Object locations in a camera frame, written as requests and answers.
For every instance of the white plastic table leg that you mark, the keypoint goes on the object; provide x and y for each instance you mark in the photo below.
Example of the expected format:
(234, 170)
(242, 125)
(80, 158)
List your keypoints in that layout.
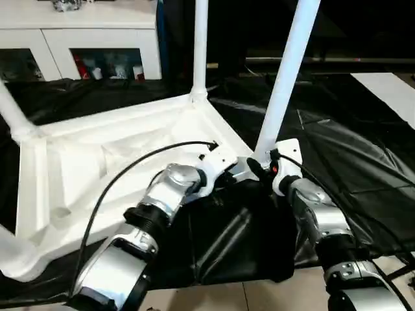
(285, 81)
(13, 110)
(9, 246)
(199, 48)

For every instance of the white plastic table top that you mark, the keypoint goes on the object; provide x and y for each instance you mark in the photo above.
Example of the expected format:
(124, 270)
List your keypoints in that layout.
(81, 145)

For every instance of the black mat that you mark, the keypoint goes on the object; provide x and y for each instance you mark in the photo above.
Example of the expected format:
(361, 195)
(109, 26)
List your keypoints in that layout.
(340, 155)

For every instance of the white flat board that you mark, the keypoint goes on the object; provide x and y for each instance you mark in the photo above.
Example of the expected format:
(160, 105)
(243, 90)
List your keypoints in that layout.
(386, 97)

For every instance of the silver metal bar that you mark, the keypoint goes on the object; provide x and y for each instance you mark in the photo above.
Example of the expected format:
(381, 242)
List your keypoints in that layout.
(356, 60)

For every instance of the black case with yellow label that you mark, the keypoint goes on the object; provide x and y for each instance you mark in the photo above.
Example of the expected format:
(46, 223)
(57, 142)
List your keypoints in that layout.
(233, 29)

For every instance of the red fire extinguisher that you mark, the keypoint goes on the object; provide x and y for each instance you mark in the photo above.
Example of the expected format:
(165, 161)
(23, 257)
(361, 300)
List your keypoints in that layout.
(79, 66)

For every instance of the white cabinet with windows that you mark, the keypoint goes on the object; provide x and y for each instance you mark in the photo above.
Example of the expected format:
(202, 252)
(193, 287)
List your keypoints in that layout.
(81, 32)

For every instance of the small silver grey object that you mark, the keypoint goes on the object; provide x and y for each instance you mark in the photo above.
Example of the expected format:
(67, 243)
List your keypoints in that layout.
(66, 4)

